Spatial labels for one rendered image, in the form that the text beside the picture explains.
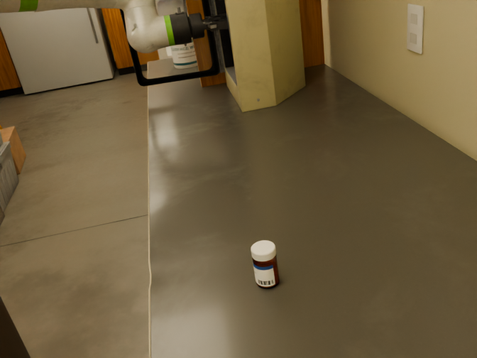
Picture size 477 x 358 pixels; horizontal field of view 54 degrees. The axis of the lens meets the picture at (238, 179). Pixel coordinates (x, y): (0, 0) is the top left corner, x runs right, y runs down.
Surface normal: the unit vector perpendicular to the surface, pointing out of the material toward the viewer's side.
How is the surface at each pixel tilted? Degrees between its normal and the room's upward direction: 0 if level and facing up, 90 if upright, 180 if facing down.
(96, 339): 0
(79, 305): 0
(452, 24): 90
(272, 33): 90
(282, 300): 0
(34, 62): 90
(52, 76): 90
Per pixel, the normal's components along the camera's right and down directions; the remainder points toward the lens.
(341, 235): -0.14, -0.88
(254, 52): 0.18, 0.44
